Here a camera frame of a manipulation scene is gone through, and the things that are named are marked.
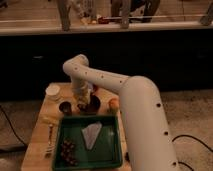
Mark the dark red grape bunch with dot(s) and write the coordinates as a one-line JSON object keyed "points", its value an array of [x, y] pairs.
{"points": [[67, 152]]}

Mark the green plastic tray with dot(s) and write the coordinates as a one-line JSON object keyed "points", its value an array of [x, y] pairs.
{"points": [[106, 152]]}

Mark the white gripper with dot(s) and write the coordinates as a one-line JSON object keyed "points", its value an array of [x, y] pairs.
{"points": [[83, 100]]}

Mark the dark purple bowl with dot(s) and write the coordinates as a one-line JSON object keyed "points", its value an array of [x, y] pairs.
{"points": [[91, 108]]}

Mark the white folded cloth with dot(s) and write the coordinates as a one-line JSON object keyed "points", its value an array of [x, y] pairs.
{"points": [[90, 134]]}

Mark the white plastic cup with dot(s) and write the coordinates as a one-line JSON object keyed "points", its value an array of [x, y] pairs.
{"points": [[53, 92]]}

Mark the yellow handled fork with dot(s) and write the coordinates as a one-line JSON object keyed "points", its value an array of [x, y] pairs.
{"points": [[52, 123]]}

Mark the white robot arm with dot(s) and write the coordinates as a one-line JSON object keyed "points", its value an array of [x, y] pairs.
{"points": [[147, 134]]}

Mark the small dark metal cup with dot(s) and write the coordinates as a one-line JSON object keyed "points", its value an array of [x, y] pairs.
{"points": [[65, 108]]}

